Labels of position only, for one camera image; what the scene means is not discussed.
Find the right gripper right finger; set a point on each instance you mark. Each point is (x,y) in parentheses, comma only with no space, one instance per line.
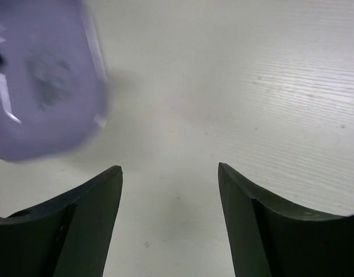
(272,236)

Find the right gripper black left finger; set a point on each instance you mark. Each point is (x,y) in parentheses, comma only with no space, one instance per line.
(68,235)

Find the purple square bowl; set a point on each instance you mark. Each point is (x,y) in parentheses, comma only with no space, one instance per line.
(53,82)

